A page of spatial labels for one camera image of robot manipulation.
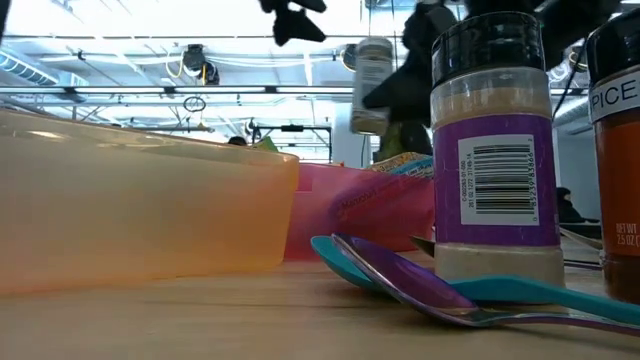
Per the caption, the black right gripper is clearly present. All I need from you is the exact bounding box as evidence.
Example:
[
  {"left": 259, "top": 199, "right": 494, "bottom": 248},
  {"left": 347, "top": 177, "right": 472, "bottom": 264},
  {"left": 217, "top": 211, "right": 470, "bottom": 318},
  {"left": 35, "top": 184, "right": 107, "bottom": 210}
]
[{"left": 362, "top": 3, "right": 459, "bottom": 125}]

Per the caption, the white lid spice jar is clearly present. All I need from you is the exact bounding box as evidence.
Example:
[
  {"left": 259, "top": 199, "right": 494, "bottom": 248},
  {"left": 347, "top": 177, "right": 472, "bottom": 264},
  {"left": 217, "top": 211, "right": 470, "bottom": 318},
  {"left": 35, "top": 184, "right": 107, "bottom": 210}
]
[{"left": 349, "top": 37, "right": 396, "bottom": 136}]

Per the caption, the teal plastic spoon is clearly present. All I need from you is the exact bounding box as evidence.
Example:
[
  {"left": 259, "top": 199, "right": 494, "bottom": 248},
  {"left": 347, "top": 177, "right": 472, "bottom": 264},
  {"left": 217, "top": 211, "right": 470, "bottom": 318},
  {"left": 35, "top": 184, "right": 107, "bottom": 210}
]
[{"left": 309, "top": 235, "right": 640, "bottom": 327}]

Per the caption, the black ceiling-mounted device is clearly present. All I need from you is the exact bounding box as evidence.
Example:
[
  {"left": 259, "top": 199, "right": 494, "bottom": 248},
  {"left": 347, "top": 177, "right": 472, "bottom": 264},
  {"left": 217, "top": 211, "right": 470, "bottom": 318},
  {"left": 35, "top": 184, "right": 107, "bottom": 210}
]
[{"left": 180, "top": 43, "right": 221, "bottom": 87}]

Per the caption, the ramen pack blue edge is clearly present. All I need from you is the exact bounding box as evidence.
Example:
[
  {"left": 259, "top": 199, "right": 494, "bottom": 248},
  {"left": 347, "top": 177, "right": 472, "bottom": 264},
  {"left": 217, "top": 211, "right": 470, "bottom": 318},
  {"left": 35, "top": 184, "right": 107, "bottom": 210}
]
[{"left": 369, "top": 152, "right": 435, "bottom": 180}]

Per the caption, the black lid orange label jar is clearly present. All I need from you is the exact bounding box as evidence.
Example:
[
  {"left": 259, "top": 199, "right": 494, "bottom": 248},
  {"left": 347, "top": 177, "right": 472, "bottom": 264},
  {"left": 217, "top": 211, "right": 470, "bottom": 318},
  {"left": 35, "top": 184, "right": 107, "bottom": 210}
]
[{"left": 585, "top": 5, "right": 640, "bottom": 306}]

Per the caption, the orange translucent plastic bin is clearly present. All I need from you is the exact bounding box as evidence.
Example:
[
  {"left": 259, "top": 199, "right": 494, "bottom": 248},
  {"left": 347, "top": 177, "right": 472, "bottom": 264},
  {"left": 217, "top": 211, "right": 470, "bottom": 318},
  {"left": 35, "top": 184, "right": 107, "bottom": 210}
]
[{"left": 0, "top": 108, "right": 300, "bottom": 296}]

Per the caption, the black lid purple label jar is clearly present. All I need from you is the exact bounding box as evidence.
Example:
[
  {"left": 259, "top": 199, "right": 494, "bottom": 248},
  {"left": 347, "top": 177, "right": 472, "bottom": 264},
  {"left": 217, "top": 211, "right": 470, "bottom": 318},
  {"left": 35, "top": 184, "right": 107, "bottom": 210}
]
[{"left": 430, "top": 10, "right": 566, "bottom": 288}]

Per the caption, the purple spoon teal handle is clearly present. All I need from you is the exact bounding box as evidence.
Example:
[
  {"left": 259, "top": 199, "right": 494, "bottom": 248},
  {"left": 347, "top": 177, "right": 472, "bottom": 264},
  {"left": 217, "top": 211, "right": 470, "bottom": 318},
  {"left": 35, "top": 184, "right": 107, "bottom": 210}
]
[{"left": 331, "top": 232, "right": 640, "bottom": 339}]

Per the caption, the red plastic bin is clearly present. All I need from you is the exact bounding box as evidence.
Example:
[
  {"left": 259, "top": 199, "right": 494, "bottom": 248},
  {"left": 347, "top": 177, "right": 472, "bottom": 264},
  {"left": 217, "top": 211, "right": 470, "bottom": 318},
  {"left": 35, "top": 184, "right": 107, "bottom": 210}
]
[{"left": 284, "top": 162, "right": 436, "bottom": 261}]

